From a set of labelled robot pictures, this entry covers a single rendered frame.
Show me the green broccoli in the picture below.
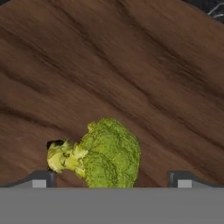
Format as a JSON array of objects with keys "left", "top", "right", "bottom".
[{"left": 45, "top": 116, "right": 142, "bottom": 189}]

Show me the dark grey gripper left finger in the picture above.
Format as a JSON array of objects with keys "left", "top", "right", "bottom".
[{"left": 0, "top": 170, "right": 57, "bottom": 189}]

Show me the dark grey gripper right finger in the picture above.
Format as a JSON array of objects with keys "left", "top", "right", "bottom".
[{"left": 167, "top": 170, "right": 224, "bottom": 189}]

